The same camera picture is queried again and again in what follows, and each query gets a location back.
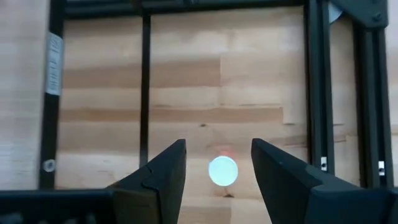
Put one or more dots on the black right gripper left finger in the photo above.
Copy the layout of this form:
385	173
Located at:
161	186

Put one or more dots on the wooden shelf black metal legs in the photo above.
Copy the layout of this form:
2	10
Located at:
21	93

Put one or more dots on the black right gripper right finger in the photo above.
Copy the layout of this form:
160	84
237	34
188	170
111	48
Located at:
280	186

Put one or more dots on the black aluminium table frame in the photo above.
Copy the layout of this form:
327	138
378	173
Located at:
320	93

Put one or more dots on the red pill bottle white cap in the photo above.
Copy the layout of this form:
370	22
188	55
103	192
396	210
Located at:
223	171

